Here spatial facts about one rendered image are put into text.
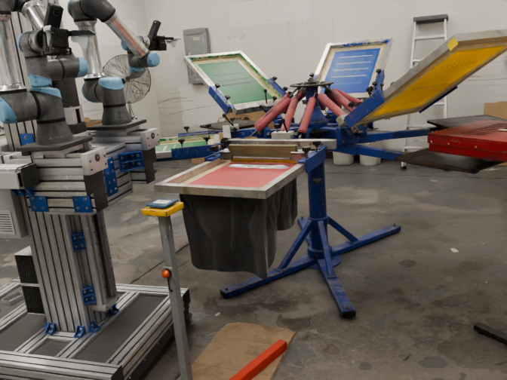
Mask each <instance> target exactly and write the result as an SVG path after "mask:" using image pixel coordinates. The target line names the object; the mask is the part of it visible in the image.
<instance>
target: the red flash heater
mask: <svg viewBox="0 0 507 380"><path fill-rule="evenodd" d="M504 128H507V121H492V120H480V121H474V122H471V123H467V124H462V125H459V126H455V127H450V128H447V129H443V130H438V131H435V132H431V133H428V143H429V151H430V152H439V153H445V154H451V155H461V156H466V157H472V158H482V159H487V160H494V161H504V162H507V131H506V132H503V131H499V129H504Z"/></svg>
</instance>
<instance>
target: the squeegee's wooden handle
mask: <svg viewBox="0 0 507 380"><path fill-rule="evenodd" d="M229 151H230V152H231V153H232V158H233V157H272V158H290V159H292V156H291V152H298V151H297V145H251V144H230V145H229Z"/></svg>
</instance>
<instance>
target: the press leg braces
mask: <svg viewBox="0 0 507 380"><path fill-rule="evenodd" d="M328 217H329V216H328ZM328 224H329V225H331V226H332V227H333V228H335V229H336V230H337V231H338V232H339V233H341V234H342V235H344V236H345V237H346V238H348V239H349V241H346V243H349V244H356V243H357V242H360V241H362V240H361V239H358V238H356V237H355V236H353V235H352V234H351V233H349V232H348V231H347V230H345V229H344V228H343V227H342V226H341V225H339V224H338V223H337V222H335V221H334V220H333V219H331V218H330V217H329V223H328ZM312 227H313V223H312V220H308V221H307V223H306V224H305V226H304V227H303V229H302V231H301V232H300V234H299V235H298V237H297V239H296V240H295V241H294V242H293V245H292V246H291V248H290V249H289V250H288V252H287V254H286V256H285V257H284V258H283V260H282V261H281V264H280V265H279V266H278V267H277V268H274V270H276V271H278V272H281V271H285V270H287V269H289V268H292V267H291V266H289V263H290V261H291V260H292V258H293V257H294V255H295V254H296V252H297V250H298V249H299V248H300V246H301V244H302V243H303V241H304V240H305V238H306V236H307V238H308V240H309V241H310V240H311V229H312ZM318 230H319V234H320V238H321V245H322V249H323V253H324V260H325V264H326V269H327V270H326V271H324V273H325V275H326V277H327V278H334V277H337V275H336V273H335V271H334V270H333V265H332V261H331V257H330V250H329V246H328V242H327V235H326V231H325V228H324V222H323V221H318Z"/></svg>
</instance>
